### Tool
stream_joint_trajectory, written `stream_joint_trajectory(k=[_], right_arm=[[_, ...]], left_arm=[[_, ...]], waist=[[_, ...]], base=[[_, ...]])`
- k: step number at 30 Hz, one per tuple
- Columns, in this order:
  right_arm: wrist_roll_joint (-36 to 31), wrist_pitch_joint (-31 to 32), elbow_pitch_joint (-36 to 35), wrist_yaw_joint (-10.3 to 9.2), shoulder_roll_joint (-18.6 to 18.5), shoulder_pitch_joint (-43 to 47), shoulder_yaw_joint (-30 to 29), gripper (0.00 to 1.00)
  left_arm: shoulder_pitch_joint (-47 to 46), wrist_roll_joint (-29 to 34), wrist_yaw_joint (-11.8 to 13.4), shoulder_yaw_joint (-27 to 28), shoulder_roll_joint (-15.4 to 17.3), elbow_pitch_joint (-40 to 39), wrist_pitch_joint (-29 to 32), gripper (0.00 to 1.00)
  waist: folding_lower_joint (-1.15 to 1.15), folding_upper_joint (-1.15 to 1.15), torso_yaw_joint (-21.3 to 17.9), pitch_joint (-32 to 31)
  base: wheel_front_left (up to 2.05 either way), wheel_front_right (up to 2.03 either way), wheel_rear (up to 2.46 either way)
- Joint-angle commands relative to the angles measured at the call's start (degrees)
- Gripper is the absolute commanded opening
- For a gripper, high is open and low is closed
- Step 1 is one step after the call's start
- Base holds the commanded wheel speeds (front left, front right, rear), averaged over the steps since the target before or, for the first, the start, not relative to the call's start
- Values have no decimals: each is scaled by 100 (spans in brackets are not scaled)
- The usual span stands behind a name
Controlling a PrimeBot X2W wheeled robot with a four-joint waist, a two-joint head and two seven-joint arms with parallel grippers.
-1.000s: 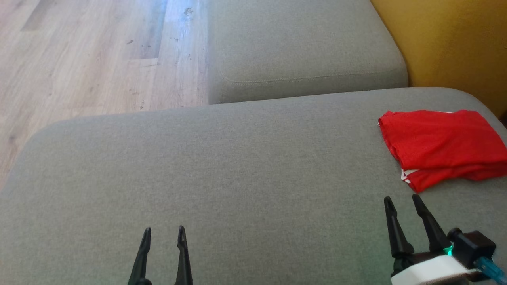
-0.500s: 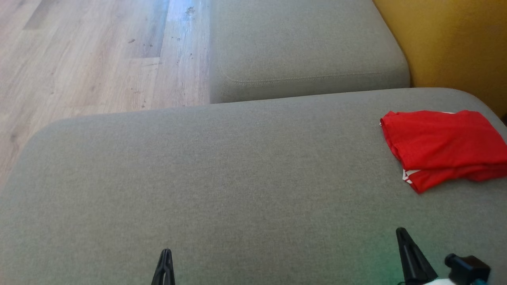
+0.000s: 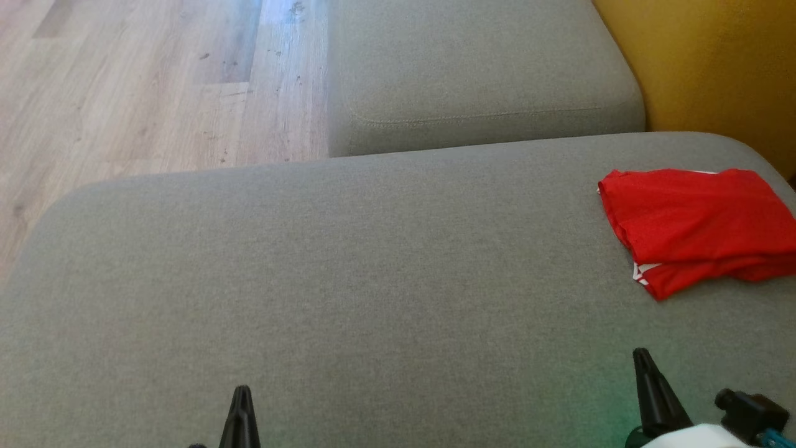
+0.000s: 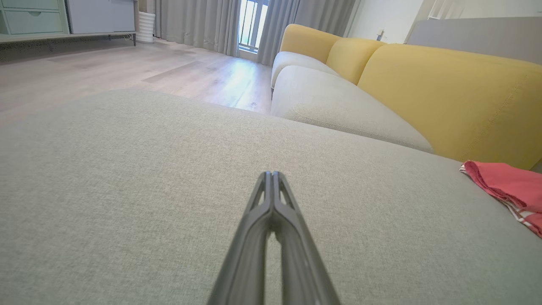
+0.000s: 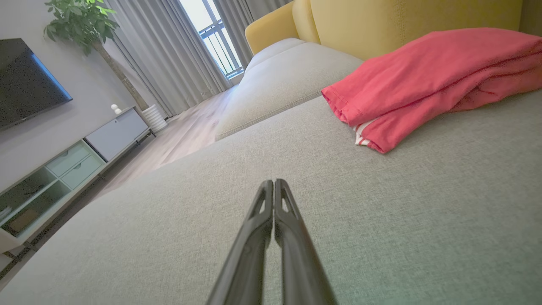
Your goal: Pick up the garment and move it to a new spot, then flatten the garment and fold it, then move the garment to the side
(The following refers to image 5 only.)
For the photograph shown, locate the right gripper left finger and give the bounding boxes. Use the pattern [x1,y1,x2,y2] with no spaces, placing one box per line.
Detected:
[205,180,275,305]

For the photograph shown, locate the black flat television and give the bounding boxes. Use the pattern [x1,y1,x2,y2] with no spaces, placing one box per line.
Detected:
[0,38,74,132]

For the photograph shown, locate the wide grey sofa seat cushion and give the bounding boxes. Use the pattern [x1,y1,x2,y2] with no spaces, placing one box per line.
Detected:
[0,87,542,305]

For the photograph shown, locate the balcony window with railing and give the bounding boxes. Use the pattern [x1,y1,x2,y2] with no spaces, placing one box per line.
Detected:
[179,0,246,80]

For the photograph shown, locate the narrow grey curtain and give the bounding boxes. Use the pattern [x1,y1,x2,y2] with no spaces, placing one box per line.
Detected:
[212,0,295,70]

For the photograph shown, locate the wide grey curtain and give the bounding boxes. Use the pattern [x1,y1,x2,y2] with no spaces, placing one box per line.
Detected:
[100,0,232,118]

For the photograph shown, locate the red jersey with black lettering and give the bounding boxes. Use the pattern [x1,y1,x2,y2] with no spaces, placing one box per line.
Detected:
[321,28,542,128]

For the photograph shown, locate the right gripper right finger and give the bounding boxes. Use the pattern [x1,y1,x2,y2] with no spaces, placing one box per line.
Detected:
[274,178,339,305]

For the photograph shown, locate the long low TV cabinet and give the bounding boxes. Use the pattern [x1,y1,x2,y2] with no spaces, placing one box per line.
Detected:
[0,106,156,281]

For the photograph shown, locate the green indoor tree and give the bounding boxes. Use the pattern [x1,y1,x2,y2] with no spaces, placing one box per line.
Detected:
[44,0,149,113]

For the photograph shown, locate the red shorts with white waistband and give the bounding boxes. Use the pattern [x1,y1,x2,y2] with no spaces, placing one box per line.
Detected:
[353,72,542,154]

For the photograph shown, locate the mint green cabinet drawer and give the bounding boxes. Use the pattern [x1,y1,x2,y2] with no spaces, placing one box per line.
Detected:
[60,155,106,190]
[45,141,91,177]

